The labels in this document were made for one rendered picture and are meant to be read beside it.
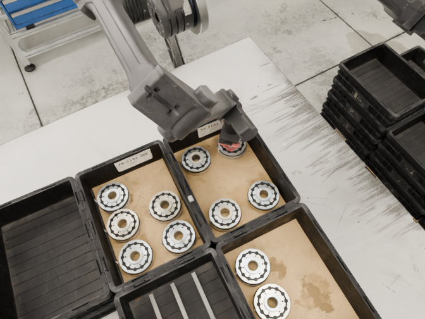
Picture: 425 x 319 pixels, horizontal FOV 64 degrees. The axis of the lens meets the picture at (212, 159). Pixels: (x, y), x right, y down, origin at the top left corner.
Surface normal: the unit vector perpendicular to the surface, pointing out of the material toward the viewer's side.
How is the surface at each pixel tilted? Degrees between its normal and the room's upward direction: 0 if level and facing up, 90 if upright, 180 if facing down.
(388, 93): 0
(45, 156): 0
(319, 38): 0
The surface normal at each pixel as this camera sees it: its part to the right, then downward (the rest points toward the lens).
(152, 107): 0.23, 0.60
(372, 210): -0.03, -0.48
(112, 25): -0.51, -0.23
